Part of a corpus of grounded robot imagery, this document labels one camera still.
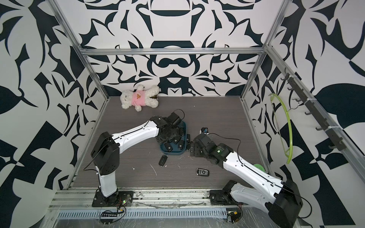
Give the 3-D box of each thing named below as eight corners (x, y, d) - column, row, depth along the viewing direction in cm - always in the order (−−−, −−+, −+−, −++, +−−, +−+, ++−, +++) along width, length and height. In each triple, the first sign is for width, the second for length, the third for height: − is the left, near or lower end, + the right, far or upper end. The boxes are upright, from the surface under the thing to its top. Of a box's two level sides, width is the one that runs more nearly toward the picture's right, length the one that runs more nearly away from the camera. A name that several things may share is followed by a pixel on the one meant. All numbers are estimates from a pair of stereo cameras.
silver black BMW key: (195, 175, 84) (195, 173, 82) (196, 168, 86) (196, 167, 84) (208, 176, 83) (209, 175, 82) (208, 170, 86) (209, 169, 84)
